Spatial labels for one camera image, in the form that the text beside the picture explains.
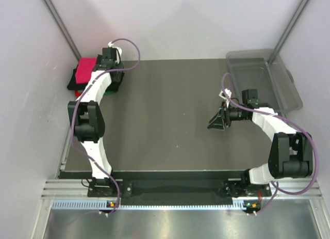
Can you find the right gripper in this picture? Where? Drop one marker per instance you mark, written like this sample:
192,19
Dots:
217,122

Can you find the pink t shirt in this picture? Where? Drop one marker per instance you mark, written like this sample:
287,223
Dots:
85,69

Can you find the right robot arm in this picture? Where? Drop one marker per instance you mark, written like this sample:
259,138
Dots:
291,153

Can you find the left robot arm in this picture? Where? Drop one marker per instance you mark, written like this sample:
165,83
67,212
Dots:
88,125

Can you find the clear plastic bin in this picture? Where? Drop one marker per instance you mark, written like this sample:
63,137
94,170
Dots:
265,71

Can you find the folded black t shirt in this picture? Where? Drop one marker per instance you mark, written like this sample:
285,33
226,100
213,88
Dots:
74,85

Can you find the folded green t shirt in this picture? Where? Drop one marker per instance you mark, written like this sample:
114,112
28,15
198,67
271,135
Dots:
110,92

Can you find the folded red t shirt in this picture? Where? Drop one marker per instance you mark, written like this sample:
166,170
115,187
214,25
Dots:
77,93

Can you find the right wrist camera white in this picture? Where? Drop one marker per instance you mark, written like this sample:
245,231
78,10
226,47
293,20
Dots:
225,93

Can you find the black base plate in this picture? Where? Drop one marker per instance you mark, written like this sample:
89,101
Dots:
190,178

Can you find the grey cable duct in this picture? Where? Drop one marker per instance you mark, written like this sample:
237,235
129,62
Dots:
106,205

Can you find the right corner frame post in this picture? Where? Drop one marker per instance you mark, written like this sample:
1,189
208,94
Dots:
288,29

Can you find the corner frame post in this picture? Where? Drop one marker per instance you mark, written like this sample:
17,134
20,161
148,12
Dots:
62,28
288,29

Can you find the aluminium frame rail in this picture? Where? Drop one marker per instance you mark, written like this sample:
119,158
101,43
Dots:
75,189

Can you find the left corner frame post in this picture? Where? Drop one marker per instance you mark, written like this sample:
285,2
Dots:
62,28

